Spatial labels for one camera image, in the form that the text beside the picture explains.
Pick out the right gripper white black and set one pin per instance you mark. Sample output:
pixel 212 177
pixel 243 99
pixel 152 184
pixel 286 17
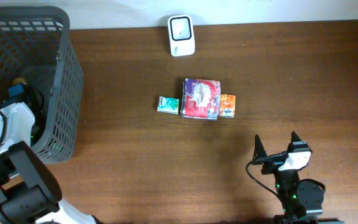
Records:
pixel 260 150

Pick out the orange pocket tissue pack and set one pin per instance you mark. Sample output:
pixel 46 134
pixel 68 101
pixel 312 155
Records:
pixel 227 106

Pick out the red purple tissue pack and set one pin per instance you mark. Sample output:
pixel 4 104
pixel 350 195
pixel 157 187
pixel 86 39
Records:
pixel 201 99

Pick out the green white pocket tissue pack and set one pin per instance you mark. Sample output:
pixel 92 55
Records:
pixel 168 105

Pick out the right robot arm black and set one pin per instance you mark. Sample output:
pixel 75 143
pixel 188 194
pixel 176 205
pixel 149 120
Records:
pixel 301 199

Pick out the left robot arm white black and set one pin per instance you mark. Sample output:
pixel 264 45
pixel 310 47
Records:
pixel 29 193

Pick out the white barcode scanner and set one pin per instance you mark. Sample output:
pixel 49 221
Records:
pixel 181 35

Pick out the grey plastic basket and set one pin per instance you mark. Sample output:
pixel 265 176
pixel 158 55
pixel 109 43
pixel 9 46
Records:
pixel 35 45

